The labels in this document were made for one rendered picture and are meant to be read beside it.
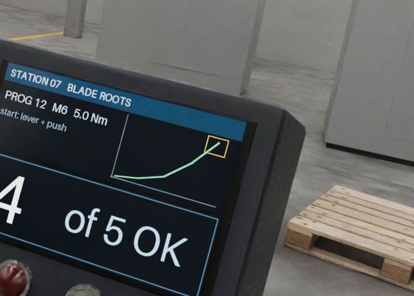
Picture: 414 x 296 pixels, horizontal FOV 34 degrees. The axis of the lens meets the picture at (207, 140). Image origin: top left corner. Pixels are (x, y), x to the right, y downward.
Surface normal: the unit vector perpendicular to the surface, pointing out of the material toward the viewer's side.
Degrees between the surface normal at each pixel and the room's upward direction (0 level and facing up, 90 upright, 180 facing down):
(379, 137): 90
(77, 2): 90
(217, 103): 75
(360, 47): 90
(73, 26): 90
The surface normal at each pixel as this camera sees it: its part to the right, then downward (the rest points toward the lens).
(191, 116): -0.26, -0.08
